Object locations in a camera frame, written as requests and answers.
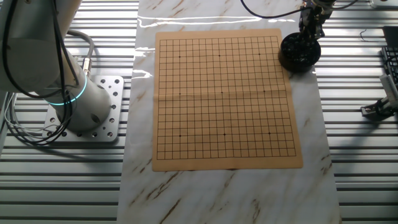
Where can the black flat pad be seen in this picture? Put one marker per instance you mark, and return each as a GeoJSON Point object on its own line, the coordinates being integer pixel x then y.
{"type": "Point", "coordinates": [391, 35]}

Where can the black keyboard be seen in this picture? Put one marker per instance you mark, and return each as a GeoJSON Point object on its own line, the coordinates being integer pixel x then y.
{"type": "Point", "coordinates": [391, 62]}

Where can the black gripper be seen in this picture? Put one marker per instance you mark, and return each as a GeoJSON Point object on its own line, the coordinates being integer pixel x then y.
{"type": "Point", "coordinates": [311, 18]}

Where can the white marble pattern mat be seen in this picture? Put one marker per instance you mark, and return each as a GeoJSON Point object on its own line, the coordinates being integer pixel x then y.
{"type": "Point", "coordinates": [217, 196]}

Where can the wooden go board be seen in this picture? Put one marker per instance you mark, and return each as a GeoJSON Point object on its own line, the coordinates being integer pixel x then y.
{"type": "Point", "coordinates": [224, 99]}

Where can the black bowl of Go stones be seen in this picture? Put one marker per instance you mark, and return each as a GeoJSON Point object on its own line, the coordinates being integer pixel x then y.
{"type": "Point", "coordinates": [295, 57]}

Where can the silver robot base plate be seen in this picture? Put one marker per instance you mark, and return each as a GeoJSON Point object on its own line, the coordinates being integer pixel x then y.
{"type": "Point", "coordinates": [115, 109]}

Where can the metal camera stand bracket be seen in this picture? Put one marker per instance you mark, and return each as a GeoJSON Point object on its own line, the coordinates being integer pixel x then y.
{"type": "Point", "coordinates": [373, 110]}

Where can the white plastic object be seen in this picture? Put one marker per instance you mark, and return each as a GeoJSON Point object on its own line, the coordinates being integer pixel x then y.
{"type": "Point", "coordinates": [382, 3]}

